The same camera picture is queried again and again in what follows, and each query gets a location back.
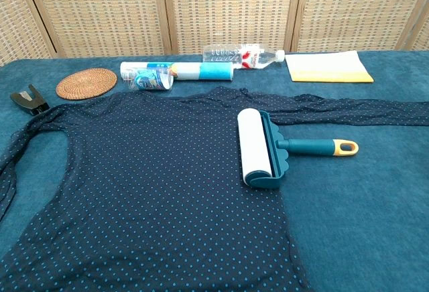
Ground teal blue table cloth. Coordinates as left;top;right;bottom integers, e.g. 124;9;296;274
0;50;429;292

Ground clear plastic water bottle red label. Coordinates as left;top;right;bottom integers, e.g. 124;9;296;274
202;43;286;70

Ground round woven rattan coaster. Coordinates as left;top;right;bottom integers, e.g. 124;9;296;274
56;68;118;100

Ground dark blue polka dot shirt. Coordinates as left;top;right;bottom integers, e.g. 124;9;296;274
0;86;429;292

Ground woven wooden folding screen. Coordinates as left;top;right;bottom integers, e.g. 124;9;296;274
0;0;429;68

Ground black clip tool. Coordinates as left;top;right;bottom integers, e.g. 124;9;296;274
9;84;51;117

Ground white and yellow folded cloth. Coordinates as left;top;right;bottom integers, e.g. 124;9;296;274
284;50;375;84

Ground clear plastic cup blue print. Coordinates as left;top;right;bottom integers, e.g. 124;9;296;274
122;67;175;92

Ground green and yellow lint roller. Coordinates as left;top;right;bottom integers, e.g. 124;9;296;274
237;107;359;190

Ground white and blue lint roll refill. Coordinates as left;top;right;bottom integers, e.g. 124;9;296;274
120;61;235;82

